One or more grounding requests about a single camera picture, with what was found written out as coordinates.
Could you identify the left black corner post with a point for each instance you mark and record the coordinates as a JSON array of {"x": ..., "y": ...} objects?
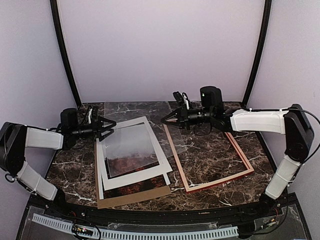
[{"x": 63, "y": 52}]

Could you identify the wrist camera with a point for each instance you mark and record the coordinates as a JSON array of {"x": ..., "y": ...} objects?
[
  {"x": 182, "y": 100},
  {"x": 91, "y": 115}
]

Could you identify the black front rail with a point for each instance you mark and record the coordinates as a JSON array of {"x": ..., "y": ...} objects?
[{"x": 243, "y": 214}]

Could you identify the black corner post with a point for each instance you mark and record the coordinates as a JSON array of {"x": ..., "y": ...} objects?
[
  {"x": 63, "y": 52},
  {"x": 259, "y": 51}
]

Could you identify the autumn forest photo print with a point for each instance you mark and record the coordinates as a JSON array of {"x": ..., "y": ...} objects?
[{"x": 135, "y": 175}]

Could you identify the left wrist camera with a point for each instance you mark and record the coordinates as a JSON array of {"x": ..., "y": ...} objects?
[{"x": 91, "y": 115}]

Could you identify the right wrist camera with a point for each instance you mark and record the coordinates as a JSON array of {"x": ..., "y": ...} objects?
[{"x": 182, "y": 100}]

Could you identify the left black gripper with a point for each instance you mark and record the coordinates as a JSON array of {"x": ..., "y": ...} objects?
[{"x": 97, "y": 127}]

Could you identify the red wooden picture frame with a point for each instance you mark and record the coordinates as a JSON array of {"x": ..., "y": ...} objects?
[{"x": 209, "y": 160}]

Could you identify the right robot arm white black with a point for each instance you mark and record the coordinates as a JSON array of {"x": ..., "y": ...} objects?
[{"x": 291, "y": 122}]

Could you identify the clear acrylic sheet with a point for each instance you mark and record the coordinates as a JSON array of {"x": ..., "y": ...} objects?
[{"x": 139, "y": 140}]

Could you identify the brown cardboard backing board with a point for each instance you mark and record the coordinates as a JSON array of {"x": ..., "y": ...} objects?
[{"x": 125, "y": 199}]

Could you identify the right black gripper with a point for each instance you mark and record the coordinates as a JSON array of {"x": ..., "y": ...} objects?
[{"x": 182, "y": 121}]

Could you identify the right black corner post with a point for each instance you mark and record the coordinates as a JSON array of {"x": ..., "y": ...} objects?
[{"x": 259, "y": 51}]

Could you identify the white slotted cable duct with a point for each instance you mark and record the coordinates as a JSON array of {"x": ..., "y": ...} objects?
[{"x": 87, "y": 232}]

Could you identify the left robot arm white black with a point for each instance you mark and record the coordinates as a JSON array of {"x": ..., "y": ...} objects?
[{"x": 16, "y": 138}]

